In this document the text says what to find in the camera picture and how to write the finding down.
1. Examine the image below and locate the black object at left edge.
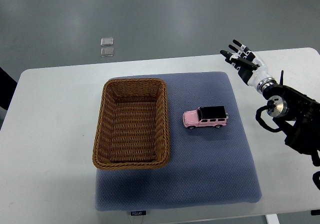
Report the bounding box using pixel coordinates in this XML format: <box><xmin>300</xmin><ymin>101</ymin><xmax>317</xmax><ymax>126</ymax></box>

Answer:
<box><xmin>0</xmin><ymin>68</ymin><xmax>18</xmax><ymax>111</ymax></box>

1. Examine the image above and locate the white table leg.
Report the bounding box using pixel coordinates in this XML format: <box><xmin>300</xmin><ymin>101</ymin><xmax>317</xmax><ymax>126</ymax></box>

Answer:
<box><xmin>265</xmin><ymin>214</ymin><xmax>280</xmax><ymax>224</ymax></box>

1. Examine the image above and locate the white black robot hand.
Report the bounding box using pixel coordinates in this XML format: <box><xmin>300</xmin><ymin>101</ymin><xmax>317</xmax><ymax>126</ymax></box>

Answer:
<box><xmin>220</xmin><ymin>39</ymin><xmax>277</xmax><ymax>94</ymax></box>

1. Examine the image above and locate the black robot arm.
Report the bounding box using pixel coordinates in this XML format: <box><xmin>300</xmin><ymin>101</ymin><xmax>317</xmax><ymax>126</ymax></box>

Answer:
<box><xmin>255</xmin><ymin>71</ymin><xmax>320</xmax><ymax>167</ymax></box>

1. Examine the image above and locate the brown wicker basket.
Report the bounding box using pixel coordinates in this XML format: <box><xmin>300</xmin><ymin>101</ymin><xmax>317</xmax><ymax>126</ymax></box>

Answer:
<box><xmin>92</xmin><ymin>78</ymin><xmax>170</xmax><ymax>170</ymax></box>

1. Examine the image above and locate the blue grey cushion mat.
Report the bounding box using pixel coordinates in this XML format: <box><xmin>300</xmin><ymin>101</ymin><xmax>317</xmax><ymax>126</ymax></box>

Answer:
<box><xmin>95</xmin><ymin>71</ymin><xmax>262</xmax><ymax>211</ymax></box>

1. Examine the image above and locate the pink toy car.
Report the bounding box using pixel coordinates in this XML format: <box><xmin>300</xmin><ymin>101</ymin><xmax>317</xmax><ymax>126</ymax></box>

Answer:
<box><xmin>182</xmin><ymin>106</ymin><xmax>229</xmax><ymax>130</ymax></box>

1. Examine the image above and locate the upper metal floor plate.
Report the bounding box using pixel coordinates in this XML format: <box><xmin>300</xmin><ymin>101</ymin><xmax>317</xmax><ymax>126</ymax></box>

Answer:
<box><xmin>100</xmin><ymin>37</ymin><xmax>114</xmax><ymax>47</ymax></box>

